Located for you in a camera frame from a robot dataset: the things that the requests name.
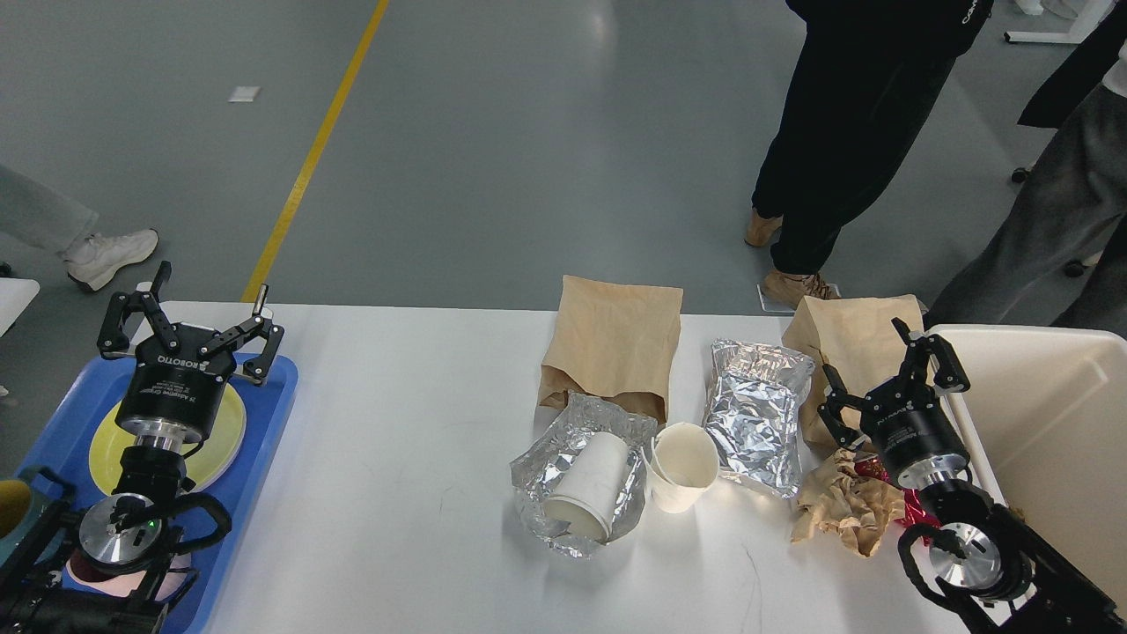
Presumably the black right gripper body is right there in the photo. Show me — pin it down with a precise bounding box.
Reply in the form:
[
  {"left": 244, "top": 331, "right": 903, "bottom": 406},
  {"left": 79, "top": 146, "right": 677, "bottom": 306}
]
[{"left": 860, "top": 379, "right": 969, "bottom": 490}]

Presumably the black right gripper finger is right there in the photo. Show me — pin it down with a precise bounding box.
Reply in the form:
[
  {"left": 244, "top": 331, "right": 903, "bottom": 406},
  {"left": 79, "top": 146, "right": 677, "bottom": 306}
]
[
  {"left": 891, "top": 318, "right": 970, "bottom": 394},
  {"left": 817, "top": 364, "right": 875, "bottom": 450}
]

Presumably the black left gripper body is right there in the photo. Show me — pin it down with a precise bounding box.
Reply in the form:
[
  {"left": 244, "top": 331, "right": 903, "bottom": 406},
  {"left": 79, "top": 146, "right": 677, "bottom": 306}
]
[{"left": 115, "top": 324, "right": 236, "bottom": 443}]

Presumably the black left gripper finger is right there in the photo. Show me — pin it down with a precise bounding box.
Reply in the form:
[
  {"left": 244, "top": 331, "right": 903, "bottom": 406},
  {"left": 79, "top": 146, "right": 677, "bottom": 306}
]
[
  {"left": 198, "top": 284, "right": 284, "bottom": 386},
  {"left": 97, "top": 261, "right": 181, "bottom": 360}
]

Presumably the yellow plastic plate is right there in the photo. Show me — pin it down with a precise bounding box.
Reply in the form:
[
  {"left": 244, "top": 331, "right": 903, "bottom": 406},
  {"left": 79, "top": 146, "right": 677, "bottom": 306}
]
[{"left": 89, "top": 383, "right": 246, "bottom": 497}]

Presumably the brown paper bag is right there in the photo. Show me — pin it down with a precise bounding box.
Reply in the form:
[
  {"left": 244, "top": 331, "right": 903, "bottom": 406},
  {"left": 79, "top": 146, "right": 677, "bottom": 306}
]
[
  {"left": 782, "top": 294, "right": 923, "bottom": 458},
  {"left": 538, "top": 276, "right": 683, "bottom": 426}
]

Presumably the teal green mug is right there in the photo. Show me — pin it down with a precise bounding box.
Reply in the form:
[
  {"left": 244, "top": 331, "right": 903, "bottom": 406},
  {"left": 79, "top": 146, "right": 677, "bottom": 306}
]
[{"left": 1, "top": 465, "right": 76, "bottom": 564}]

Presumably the pink mug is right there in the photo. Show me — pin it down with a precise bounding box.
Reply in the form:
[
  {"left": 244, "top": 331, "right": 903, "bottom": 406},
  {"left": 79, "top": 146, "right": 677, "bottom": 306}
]
[{"left": 66, "top": 523, "right": 198, "bottom": 601}]

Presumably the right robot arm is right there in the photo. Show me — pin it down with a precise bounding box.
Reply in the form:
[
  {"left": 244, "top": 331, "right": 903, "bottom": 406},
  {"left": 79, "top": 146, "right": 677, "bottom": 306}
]
[{"left": 818, "top": 318, "right": 1124, "bottom": 633}]

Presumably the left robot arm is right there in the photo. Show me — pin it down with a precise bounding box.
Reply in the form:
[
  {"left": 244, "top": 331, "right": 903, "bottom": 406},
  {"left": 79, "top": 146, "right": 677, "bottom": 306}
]
[{"left": 3, "top": 262, "right": 284, "bottom": 633}]

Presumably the crumpled brown paper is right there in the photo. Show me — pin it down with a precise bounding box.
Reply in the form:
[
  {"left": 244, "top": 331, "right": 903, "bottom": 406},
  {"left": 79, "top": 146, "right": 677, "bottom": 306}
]
[{"left": 790, "top": 449, "right": 905, "bottom": 559}]

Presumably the pale green plate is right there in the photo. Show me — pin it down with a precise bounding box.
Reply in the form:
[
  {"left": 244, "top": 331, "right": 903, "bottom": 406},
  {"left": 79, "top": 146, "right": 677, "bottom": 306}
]
[{"left": 181, "top": 385, "right": 247, "bottom": 492}]

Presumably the red wrapper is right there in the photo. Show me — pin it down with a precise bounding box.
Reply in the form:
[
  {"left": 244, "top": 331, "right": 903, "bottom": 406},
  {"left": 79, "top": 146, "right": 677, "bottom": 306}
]
[{"left": 854, "top": 450, "right": 941, "bottom": 528}]

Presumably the silver foil bag right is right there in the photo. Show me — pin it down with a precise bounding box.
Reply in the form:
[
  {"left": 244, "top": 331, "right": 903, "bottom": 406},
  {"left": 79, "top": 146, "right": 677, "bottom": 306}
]
[{"left": 702, "top": 340, "right": 814, "bottom": 500}]

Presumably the cream plastic bin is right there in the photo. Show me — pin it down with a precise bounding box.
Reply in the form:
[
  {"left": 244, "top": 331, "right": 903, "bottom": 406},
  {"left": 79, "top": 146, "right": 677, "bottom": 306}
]
[{"left": 935, "top": 325, "right": 1126, "bottom": 608}]

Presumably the white side table corner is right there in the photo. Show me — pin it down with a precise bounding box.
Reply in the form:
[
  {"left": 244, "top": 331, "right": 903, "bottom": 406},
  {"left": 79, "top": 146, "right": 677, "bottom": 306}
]
[{"left": 0, "top": 277, "right": 41, "bottom": 336}]

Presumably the blue plastic tray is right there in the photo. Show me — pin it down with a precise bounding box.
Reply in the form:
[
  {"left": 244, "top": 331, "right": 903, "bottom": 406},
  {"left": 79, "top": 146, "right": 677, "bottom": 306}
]
[{"left": 21, "top": 357, "right": 298, "bottom": 633}]

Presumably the person with white sneaker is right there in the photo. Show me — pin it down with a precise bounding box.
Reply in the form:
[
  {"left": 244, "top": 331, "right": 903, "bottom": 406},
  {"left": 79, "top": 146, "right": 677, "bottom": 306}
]
[{"left": 1, "top": 167, "right": 158, "bottom": 292}]

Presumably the person in grey trousers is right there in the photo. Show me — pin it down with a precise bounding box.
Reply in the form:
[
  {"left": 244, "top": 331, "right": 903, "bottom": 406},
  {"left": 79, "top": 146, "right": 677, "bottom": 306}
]
[{"left": 924, "top": 3, "right": 1126, "bottom": 334}]

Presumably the white paper cup upright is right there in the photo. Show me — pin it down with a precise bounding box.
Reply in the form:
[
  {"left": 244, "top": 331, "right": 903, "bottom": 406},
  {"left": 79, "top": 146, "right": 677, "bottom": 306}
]
[{"left": 644, "top": 422, "right": 719, "bottom": 514}]

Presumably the white paper cup lying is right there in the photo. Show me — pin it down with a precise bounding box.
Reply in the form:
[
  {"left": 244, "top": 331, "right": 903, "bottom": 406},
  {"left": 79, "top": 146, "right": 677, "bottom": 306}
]
[{"left": 542, "top": 431, "right": 628, "bottom": 544}]

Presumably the person in black clothes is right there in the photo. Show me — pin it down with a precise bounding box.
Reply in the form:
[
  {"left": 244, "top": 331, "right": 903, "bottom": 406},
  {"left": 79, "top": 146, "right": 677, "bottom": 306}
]
[{"left": 745, "top": 1, "right": 991, "bottom": 309}]

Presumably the white furniture base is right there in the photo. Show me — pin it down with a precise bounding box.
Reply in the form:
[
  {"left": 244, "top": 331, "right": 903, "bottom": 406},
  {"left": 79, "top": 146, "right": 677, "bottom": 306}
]
[{"left": 1003, "top": 1, "right": 1116, "bottom": 45}]

